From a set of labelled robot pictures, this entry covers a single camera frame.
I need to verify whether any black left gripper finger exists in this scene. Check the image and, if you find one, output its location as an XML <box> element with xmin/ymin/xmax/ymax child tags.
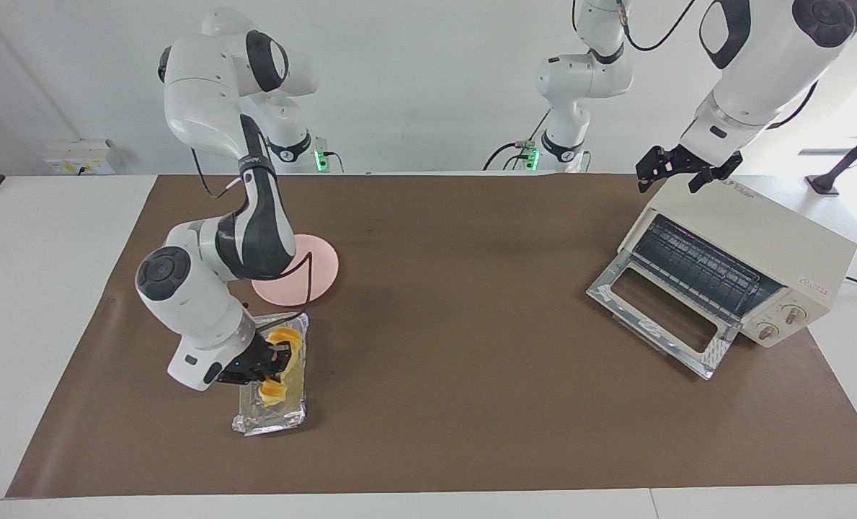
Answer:
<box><xmin>635</xmin><ymin>146</ymin><xmax>671</xmax><ymax>194</ymax></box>
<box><xmin>688</xmin><ymin>151</ymin><xmax>744</xmax><ymax>194</ymax></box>

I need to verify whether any yellow twisted bread loaf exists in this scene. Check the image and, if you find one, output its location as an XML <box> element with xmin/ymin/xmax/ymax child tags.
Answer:
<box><xmin>259</xmin><ymin>326</ymin><xmax>303</xmax><ymax>406</ymax></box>

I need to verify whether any aluminium foil tray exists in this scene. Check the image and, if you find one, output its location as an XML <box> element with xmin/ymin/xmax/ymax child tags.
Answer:
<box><xmin>231</xmin><ymin>311</ymin><xmax>310</xmax><ymax>437</ymax></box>

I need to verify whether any cream toaster oven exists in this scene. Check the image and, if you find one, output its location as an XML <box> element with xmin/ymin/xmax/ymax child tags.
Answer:
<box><xmin>587</xmin><ymin>175</ymin><xmax>857</xmax><ymax>381</ymax></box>

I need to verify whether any glass oven door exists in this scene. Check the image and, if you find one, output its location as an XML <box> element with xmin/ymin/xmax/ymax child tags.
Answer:
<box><xmin>587</xmin><ymin>254</ymin><xmax>739</xmax><ymax>381</ymax></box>

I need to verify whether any pink round plate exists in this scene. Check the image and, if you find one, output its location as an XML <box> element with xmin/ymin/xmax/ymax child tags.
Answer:
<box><xmin>252</xmin><ymin>234</ymin><xmax>340</xmax><ymax>306</ymax></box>

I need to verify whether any brown table mat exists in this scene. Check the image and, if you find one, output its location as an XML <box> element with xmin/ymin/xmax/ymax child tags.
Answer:
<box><xmin>5</xmin><ymin>173</ymin><xmax>857</xmax><ymax>498</ymax></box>

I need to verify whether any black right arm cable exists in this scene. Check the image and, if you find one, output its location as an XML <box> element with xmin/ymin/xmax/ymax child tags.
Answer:
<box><xmin>190</xmin><ymin>144</ymin><xmax>314</xmax><ymax>325</ymax></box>

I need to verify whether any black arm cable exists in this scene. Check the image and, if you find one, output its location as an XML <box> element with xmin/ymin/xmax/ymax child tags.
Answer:
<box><xmin>616</xmin><ymin>0</ymin><xmax>818</xmax><ymax>130</ymax></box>
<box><xmin>190</xmin><ymin>144</ymin><xmax>314</xmax><ymax>325</ymax></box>

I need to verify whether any black camera stand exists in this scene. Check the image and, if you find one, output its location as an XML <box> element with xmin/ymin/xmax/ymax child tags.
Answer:
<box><xmin>805</xmin><ymin>115</ymin><xmax>857</xmax><ymax>197</ymax></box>

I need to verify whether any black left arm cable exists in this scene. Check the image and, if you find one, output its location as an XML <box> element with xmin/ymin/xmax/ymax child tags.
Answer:
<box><xmin>616</xmin><ymin>0</ymin><xmax>818</xmax><ymax>130</ymax></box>

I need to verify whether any black left base cable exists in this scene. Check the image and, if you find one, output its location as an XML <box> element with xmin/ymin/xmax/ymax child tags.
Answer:
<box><xmin>482</xmin><ymin>108</ymin><xmax>553</xmax><ymax>172</ymax></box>

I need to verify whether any white wall socket box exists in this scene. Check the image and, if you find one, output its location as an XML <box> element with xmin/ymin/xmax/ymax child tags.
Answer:
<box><xmin>45</xmin><ymin>139</ymin><xmax>123</xmax><ymax>175</ymax></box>

